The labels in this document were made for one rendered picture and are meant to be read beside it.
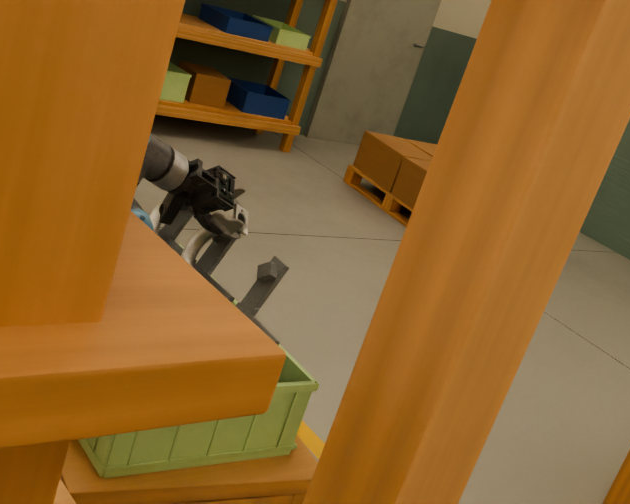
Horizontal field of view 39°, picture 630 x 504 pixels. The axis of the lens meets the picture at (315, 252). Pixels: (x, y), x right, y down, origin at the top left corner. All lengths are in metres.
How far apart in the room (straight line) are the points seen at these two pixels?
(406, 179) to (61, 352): 6.19
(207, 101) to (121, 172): 6.58
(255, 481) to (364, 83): 6.95
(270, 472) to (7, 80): 1.43
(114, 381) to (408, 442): 0.33
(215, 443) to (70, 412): 1.28
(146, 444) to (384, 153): 5.39
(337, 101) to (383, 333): 7.64
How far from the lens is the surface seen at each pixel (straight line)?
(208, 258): 1.88
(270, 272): 1.71
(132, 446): 1.59
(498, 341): 0.69
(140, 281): 0.50
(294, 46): 7.23
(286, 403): 1.73
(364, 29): 8.26
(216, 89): 7.00
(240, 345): 0.46
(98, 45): 0.39
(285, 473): 1.76
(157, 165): 1.60
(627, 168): 8.30
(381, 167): 6.83
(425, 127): 9.26
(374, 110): 8.64
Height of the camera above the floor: 1.74
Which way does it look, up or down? 19 degrees down
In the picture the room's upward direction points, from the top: 19 degrees clockwise
